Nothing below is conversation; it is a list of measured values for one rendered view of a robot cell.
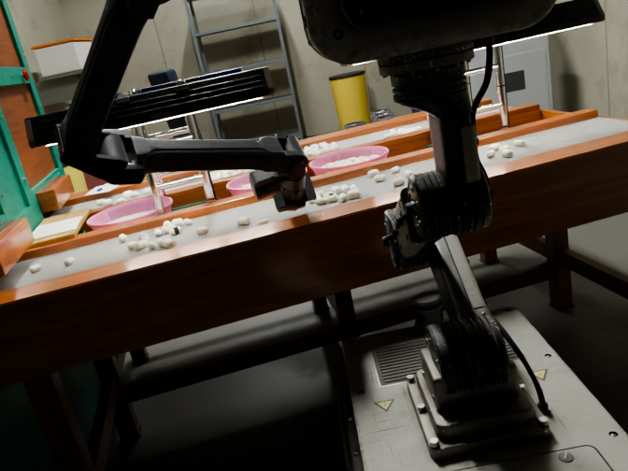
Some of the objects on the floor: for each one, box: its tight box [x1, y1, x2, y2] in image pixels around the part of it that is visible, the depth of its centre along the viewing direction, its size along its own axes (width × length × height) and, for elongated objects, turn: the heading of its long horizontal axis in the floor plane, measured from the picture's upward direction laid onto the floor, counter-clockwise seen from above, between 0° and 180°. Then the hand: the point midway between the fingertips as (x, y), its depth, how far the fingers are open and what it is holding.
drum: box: [329, 70, 371, 130], centre depth 704 cm, size 44×44×69 cm
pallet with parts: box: [314, 108, 396, 136], centre depth 588 cm, size 132×92×37 cm
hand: (292, 207), depth 152 cm, fingers closed
